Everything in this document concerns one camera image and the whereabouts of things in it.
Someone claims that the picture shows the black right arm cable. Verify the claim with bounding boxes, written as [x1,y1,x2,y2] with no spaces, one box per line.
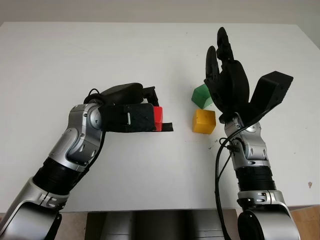
[214,112,261,240]

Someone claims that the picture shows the red block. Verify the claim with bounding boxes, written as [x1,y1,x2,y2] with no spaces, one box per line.
[152,106,165,132]

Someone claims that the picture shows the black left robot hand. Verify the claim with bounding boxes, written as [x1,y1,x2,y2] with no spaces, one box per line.
[99,82,160,107]

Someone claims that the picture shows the green block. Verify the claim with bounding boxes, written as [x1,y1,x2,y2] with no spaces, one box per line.
[191,83,214,110]

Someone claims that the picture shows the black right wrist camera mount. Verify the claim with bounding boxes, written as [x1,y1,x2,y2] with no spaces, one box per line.
[249,70,294,119]

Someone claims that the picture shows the dark grey robot torso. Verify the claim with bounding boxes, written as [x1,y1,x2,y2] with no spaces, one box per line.
[84,209,239,240]

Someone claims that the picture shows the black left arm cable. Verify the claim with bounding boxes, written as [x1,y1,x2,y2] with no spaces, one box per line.
[83,88,105,176]

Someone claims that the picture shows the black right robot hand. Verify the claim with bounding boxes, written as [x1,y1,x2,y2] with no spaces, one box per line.
[203,26,253,121]

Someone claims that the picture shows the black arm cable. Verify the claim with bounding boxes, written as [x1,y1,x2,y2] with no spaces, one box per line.
[214,112,261,240]
[83,88,105,176]

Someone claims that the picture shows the yellow block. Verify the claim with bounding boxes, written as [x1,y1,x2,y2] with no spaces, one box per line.
[192,108,217,135]

